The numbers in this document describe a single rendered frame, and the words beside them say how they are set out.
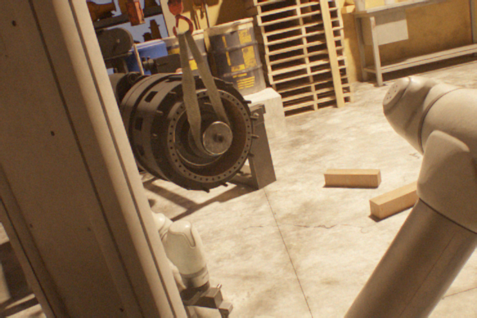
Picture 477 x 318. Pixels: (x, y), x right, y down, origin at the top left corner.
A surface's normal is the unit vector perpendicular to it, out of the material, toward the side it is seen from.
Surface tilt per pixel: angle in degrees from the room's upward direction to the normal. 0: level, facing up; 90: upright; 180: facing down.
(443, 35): 90
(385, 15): 90
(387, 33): 90
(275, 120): 90
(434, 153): 58
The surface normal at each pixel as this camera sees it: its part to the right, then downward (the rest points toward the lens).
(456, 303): -0.22, -0.93
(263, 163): 0.59, 0.13
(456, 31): 0.09, 0.29
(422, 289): -0.15, 0.19
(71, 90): -0.40, 0.37
